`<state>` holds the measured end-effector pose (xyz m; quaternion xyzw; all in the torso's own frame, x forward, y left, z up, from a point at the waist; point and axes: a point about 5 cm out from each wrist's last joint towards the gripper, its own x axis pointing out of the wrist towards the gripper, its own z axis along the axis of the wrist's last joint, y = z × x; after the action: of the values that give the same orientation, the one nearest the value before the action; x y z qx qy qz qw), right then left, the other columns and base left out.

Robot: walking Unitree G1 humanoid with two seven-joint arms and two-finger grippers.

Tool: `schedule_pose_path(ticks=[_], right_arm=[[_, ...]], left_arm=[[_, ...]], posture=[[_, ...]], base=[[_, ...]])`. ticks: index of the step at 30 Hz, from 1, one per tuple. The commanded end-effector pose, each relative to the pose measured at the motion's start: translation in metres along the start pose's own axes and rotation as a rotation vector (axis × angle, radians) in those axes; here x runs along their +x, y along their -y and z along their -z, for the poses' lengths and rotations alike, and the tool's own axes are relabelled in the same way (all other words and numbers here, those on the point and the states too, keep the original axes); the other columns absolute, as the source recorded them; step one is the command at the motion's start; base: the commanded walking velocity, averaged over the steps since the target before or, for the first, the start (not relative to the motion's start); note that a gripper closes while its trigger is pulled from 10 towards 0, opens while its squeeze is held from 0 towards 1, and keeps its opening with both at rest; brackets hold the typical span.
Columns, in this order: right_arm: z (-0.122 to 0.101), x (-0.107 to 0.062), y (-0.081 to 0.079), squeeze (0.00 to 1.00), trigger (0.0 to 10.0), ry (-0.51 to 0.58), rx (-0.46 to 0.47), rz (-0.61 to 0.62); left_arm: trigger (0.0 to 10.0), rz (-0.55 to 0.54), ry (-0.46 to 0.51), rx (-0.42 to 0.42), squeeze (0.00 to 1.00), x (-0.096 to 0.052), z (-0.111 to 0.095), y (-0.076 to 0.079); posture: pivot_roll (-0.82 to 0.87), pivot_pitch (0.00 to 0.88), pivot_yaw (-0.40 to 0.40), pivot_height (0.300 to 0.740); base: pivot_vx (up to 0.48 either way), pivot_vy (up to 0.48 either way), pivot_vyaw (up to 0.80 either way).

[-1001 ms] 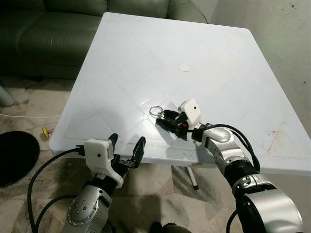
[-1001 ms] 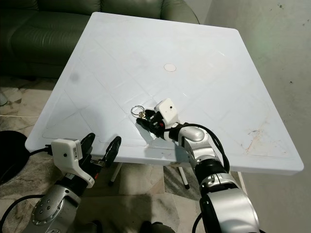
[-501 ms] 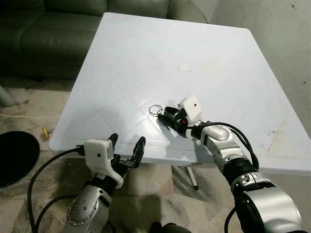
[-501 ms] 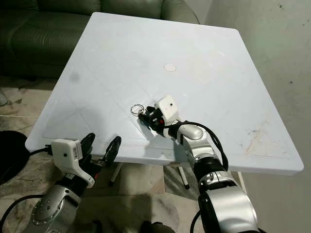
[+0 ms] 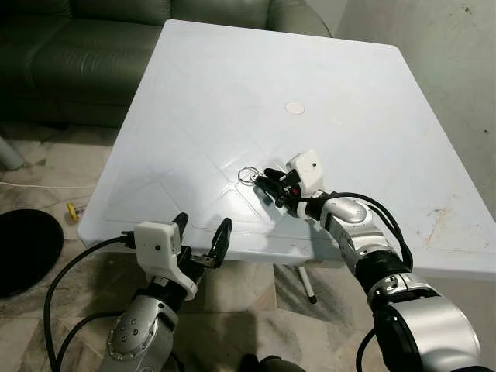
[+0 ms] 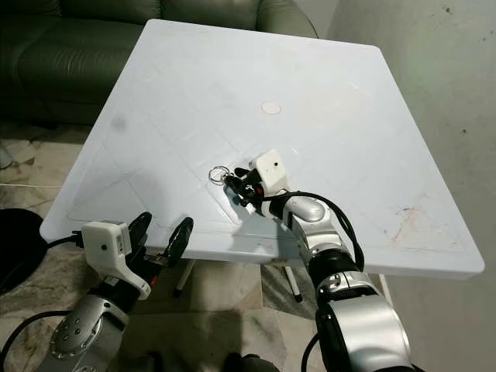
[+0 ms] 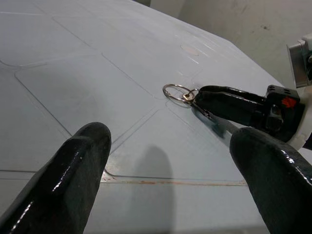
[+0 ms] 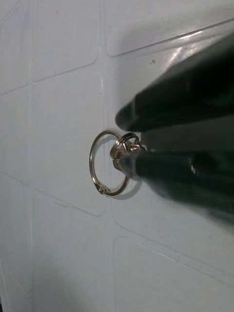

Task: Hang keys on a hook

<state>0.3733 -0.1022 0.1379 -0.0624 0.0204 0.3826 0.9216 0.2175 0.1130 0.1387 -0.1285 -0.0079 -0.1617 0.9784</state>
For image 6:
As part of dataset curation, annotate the white table leg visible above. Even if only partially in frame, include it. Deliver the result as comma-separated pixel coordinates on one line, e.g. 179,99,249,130
174,260,197,298
282,265,304,304

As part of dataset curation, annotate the white plastic table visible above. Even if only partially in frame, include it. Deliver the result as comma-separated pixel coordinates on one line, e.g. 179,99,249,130
40,19,485,281

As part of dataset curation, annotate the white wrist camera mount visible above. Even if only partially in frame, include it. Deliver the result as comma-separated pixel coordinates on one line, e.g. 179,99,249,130
81,220,153,300
249,149,291,197

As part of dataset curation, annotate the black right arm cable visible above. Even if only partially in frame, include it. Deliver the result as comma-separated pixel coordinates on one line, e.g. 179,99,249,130
267,190,366,272

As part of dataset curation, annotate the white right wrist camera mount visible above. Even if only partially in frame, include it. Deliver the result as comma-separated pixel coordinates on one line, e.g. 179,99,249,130
249,149,291,197

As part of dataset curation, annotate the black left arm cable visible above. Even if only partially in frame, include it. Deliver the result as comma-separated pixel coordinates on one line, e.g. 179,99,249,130
0,232,86,294

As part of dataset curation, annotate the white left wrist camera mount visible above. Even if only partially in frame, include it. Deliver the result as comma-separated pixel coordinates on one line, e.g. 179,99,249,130
81,220,153,300

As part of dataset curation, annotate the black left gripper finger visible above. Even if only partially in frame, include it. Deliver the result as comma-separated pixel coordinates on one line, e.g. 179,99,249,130
128,212,153,253
166,217,195,269

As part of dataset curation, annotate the dark green leather sofa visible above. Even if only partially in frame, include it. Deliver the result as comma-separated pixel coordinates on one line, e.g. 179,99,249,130
0,0,319,126

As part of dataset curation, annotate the black round floor object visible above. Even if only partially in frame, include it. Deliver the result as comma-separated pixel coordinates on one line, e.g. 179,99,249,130
0,208,45,294

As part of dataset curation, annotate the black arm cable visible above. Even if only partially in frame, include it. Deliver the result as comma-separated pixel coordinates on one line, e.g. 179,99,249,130
267,190,366,272
0,232,86,294

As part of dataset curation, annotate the black right robot foot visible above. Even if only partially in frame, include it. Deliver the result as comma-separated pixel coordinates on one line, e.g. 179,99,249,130
223,353,274,372

